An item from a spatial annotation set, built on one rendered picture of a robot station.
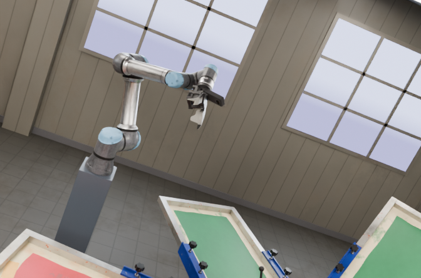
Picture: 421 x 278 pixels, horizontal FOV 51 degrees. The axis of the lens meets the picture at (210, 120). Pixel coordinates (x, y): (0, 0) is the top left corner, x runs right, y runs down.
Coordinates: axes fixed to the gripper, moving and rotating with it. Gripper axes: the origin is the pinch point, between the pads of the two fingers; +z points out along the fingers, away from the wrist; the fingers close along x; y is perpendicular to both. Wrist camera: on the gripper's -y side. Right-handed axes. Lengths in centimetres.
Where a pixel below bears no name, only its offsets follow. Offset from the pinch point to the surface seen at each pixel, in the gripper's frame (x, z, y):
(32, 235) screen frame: -36, 52, 68
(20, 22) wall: -102, -212, 267
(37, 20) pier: -96, -208, 241
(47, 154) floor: -210, -124, 227
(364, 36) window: -157, -311, -95
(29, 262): -35, 64, 62
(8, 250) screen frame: -27, 64, 69
